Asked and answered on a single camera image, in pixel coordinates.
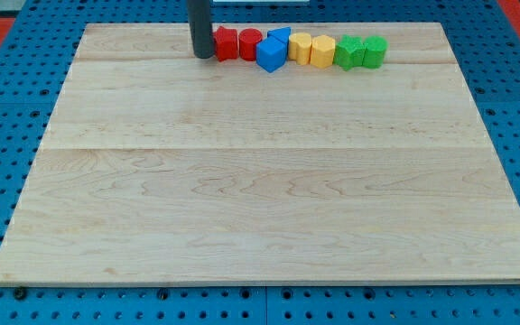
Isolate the blue cube block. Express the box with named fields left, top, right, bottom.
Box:
left=256, top=37, right=287, bottom=73

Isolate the green star block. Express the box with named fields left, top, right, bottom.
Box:
left=333, top=35, right=366, bottom=71

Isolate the blue perforated metal table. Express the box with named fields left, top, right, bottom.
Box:
left=0, top=0, right=520, bottom=324

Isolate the blue triangle block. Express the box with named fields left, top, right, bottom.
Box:
left=267, top=26, right=292, bottom=45

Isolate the yellow hexagon block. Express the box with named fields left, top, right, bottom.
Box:
left=310, top=35, right=336, bottom=69

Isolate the light wooden board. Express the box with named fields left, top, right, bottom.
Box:
left=0, top=23, right=520, bottom=287

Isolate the grey cylindrical robot arm tip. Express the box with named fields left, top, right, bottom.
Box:
left=186, top=0, right=215, bottom=59

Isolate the yellow heart block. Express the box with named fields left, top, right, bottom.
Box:
left=288, top=32, right=312, bottom=65

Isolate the red star block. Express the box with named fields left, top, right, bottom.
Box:
left=213, top=26, right=239, bottom=61

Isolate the red cylinder block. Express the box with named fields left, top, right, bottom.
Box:
left=238, top=28, right=263, bottom=61

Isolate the green cylinder block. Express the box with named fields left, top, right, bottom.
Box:
left=362, top=35, right=388, bottom=69

